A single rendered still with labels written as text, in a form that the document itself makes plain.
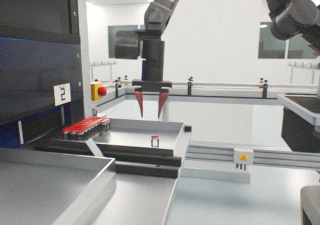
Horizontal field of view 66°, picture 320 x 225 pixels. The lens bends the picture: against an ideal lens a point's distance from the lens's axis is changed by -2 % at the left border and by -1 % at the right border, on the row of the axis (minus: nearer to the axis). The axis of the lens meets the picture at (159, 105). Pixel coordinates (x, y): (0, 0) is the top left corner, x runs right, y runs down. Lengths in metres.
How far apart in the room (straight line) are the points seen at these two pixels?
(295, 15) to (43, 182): 0.71
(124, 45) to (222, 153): 1.25
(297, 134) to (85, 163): 0.55
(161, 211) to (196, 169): 1.98
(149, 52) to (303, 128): 0.45
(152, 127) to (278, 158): 1.10
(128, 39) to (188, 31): 1.60
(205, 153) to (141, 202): 1.30
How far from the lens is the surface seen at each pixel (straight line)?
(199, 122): 2.28
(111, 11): 9.58
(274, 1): 0.80
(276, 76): 8.98
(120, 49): 0.63
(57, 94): 0.82
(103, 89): 1.03
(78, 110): 0.98
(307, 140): 0.77
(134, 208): 0.46
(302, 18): 0.75
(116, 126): 0.92
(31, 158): 0.68
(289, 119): 0.74
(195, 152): 1.75
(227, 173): 2.43
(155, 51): 0.63
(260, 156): 1.76
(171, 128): 0.87
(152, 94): 1.65
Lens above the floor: 1.14
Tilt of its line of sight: 11 degrees down
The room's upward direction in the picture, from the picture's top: straight up
